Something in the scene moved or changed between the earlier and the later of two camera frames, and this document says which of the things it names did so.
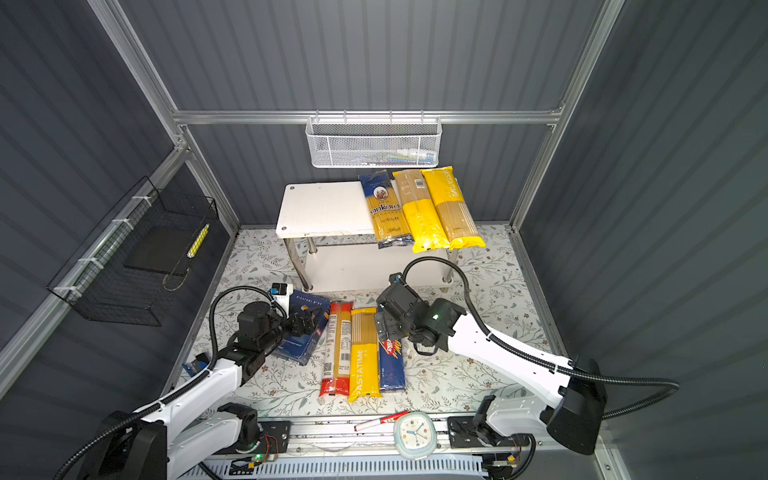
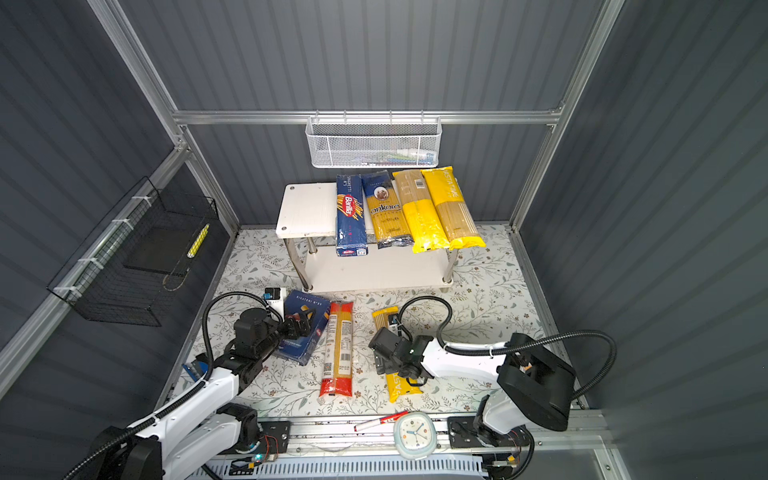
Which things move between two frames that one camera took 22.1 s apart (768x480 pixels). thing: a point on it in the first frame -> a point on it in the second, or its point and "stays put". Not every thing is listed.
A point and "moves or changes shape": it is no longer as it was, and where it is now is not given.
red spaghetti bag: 336,379 stays put
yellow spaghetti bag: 423,222 stays put
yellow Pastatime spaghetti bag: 365,358 -> 397,386
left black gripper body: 280,328 stays put
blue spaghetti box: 392,364 moves or changes shape
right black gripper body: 392,329 -> 386,366
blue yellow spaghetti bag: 390,226 stays put
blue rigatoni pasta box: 298,348 stays put
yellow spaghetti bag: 457,222 stays put
